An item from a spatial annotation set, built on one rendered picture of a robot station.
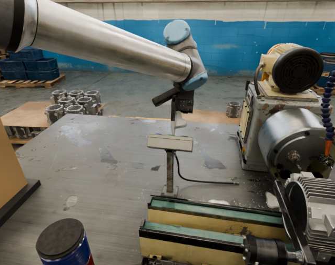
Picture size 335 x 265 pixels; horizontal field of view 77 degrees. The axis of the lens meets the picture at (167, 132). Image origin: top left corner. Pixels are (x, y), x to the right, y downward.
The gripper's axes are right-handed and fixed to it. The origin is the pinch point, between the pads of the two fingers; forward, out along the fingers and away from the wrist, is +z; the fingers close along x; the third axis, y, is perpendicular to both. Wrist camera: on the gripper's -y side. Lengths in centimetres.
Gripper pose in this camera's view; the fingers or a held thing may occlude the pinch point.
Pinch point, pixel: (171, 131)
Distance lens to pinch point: 82.4
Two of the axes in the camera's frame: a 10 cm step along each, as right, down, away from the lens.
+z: -1.1, 9.8, -1.4
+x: 1.4, 1.6, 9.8
